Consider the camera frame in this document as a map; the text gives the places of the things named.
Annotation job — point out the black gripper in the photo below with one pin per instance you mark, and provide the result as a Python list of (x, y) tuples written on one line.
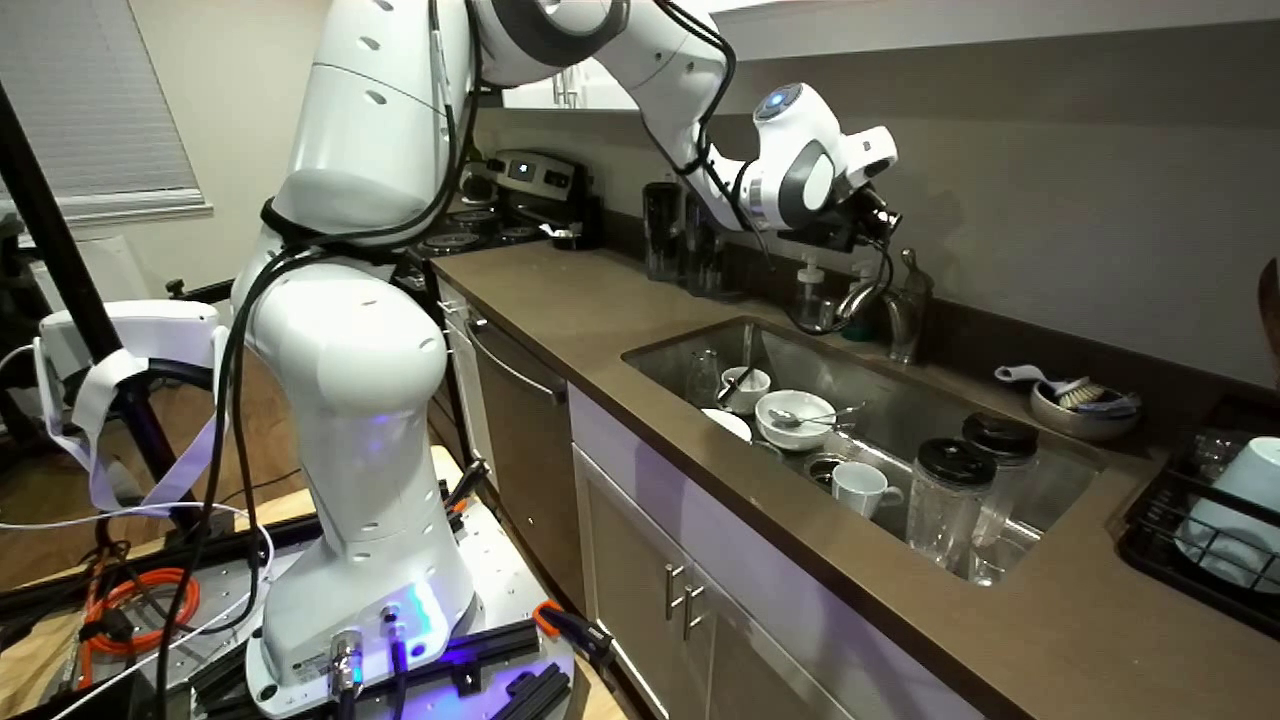
[(853, 223)]

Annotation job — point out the chrome kitchen faucet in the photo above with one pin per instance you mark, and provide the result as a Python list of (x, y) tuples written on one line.
[(888, 307)]

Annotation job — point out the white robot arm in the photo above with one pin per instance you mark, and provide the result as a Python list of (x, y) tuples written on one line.
[(358, 357)]

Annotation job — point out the soap dispenser bottle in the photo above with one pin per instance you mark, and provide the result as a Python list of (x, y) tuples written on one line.
[(815, 312)]

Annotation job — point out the dark glass tumbler right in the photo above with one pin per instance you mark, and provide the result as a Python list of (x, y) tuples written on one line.
[(700, 248)]

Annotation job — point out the dark glass tumbler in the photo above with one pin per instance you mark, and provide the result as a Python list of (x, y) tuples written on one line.
[(661, 230), (700, 248)]

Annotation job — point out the white cup in sink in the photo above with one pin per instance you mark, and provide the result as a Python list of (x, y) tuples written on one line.
[(742, 385)]

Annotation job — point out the dark glass tumbler left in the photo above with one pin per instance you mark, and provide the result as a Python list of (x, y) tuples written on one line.
[(661, 230)]

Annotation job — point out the stainless steel sink basin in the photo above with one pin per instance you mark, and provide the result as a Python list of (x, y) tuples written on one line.
[(882, 423)]

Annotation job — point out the white bowl with spoon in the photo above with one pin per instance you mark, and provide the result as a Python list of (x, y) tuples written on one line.
[(792, 423)]

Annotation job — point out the white mug in sink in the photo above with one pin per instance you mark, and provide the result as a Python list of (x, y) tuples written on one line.
[(861, 485)]

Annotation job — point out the bowl with utensils on counter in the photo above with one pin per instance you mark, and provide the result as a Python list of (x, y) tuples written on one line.
[(1077, 405)]

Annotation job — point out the glass jar black lid rear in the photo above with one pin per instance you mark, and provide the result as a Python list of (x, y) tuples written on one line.
[(1013, 450)]

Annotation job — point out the glass jar black lid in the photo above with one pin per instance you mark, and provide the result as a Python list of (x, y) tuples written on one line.
[(1013, 450), (950, 485)]

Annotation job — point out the glass jar black lid front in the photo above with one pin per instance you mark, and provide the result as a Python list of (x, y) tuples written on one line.
[(950, 485)]

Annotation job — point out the black stove range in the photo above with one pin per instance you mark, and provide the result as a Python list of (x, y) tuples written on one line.
[(524, 192)]

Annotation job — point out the stainless dishwasher front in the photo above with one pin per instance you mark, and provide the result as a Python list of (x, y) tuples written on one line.
[(531, 454)]

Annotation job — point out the white lower cabinet doors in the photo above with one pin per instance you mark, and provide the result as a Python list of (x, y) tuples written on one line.
[(711, 617)]

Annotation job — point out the black dish rack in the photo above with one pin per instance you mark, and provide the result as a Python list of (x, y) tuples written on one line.
[(1150, 530)]

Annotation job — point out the white plate in rack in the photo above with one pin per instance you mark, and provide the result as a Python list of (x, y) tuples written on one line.
[(1240, 544)]

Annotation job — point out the window blind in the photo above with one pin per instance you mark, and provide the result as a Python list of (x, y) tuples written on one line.
[(92, 108)]

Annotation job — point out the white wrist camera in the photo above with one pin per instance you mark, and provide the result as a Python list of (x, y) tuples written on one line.
[(869, 153)]

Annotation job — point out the white chair frame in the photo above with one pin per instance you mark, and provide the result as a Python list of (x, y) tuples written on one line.
[(77, 392)]

